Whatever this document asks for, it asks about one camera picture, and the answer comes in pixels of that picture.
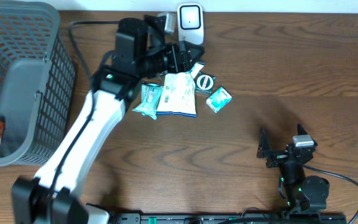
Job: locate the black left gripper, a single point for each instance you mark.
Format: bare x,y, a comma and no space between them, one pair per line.
176,58

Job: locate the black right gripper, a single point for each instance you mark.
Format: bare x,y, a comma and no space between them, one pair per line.
277,156

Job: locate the dark green round-logo box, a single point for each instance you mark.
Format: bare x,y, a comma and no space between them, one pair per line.
204,83

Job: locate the white blue-edged snack bag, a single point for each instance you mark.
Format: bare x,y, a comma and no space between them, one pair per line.
178,95

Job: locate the teal tissue pack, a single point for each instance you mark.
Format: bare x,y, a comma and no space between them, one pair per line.
219,99

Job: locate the teal wet wipes pack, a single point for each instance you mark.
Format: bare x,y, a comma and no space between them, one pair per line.
150,97

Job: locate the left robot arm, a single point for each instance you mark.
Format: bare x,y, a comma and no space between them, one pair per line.
141,51

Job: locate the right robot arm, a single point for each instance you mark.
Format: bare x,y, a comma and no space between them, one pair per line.
303,193

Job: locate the white barcode scanner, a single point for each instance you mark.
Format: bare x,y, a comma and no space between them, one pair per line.
190,23

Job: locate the grey plastic mesh basket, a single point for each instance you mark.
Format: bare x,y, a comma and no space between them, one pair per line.
37,79

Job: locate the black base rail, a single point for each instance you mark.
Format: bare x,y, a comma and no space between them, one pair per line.
250,218

